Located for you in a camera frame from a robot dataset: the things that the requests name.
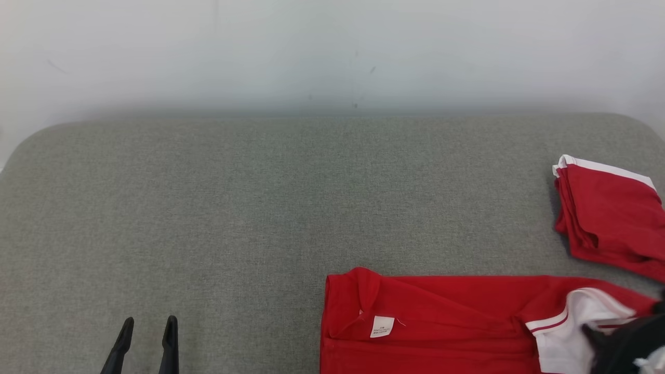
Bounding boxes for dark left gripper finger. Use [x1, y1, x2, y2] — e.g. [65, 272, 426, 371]
[158, 315, 179, 374]
[100, 317, 135, 374]

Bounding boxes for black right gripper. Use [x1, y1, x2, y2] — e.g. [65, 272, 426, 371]
[582, 293, 665, 374]

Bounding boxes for red shorts with white band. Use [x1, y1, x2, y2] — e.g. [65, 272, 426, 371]
[552, 154, 665, 284]

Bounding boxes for red jersey with white sleeves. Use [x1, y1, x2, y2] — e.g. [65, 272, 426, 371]
[320, 267, 660, 374]

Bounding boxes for grey fabric sofa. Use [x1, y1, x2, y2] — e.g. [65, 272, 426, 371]
[0, 113, 665, 374]

